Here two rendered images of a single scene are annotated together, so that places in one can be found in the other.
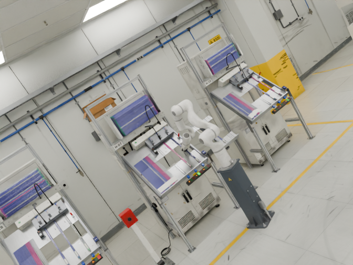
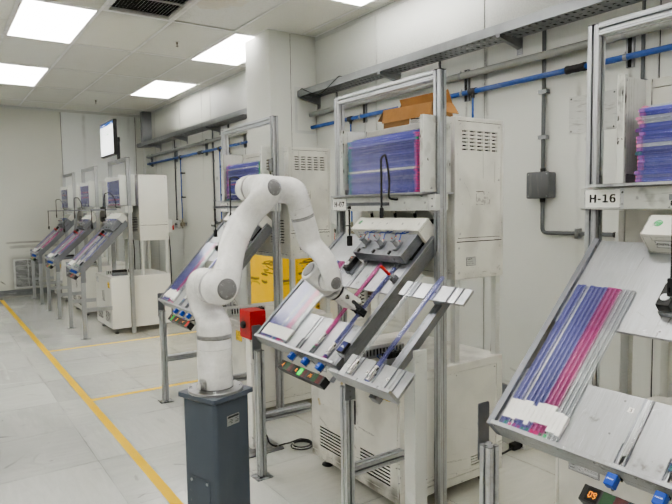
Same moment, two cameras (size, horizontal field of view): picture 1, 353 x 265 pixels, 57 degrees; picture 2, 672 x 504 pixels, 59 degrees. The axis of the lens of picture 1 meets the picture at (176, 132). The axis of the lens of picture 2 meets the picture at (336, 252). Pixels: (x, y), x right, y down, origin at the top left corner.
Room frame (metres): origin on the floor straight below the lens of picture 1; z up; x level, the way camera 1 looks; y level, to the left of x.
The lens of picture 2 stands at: (3.01, -2.35, 1.33)
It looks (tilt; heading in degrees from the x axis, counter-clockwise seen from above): 4 degrees down; 78
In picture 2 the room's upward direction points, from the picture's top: 1 degrees counter-clockwise
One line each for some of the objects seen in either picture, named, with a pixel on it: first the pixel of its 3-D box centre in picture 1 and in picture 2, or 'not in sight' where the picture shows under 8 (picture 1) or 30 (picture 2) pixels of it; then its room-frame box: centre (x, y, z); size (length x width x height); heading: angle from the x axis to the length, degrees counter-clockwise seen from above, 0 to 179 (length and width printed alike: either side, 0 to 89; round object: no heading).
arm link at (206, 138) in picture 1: (210, 141); (208, 302); (3.02, -0.23, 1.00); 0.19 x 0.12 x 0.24; 116
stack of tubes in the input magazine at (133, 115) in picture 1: (134, 115); (389, 164); (3.87, 0.31, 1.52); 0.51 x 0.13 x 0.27; 112
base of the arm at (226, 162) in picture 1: (223, 157); (215, 363); (3.04, -0.26, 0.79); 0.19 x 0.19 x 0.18
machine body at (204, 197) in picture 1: (179, 197); (403, 411); (3.96, 0.41, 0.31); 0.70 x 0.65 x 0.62; 112
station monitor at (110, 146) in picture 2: not in sight; (113, 140); (2.06, 4.72, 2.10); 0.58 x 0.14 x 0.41; 112
